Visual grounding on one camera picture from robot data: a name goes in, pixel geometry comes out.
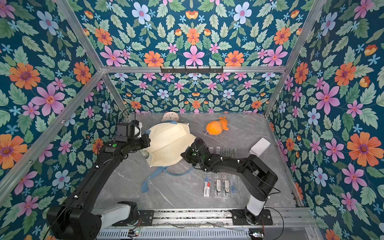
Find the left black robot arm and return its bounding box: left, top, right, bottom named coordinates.
left=47, top=120, right=151, bottom=240

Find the cream canvas tote bag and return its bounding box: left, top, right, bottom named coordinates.
left=140, top=121, right=196, bottom=193

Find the white rectangular box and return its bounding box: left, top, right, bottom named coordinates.
left=249, top=138, right=271, bottom=157

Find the pink round alarm clock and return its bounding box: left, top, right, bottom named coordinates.
left=162, top=112, right=180, bottom=122

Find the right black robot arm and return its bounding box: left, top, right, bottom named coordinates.
left=181, top=138, right=278, bottom=225

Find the orange plastic fish toy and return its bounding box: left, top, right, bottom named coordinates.
left=206, top=117, right=229, bottom=136

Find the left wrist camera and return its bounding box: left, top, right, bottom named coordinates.
left=115, top=121, right=141, bottom=142

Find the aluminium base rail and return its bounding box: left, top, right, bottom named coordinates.
left=96, top=207, right=323, bottom=240

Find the black hook rail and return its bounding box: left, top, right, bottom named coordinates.
left=160, top=67, right=224, bottom=74

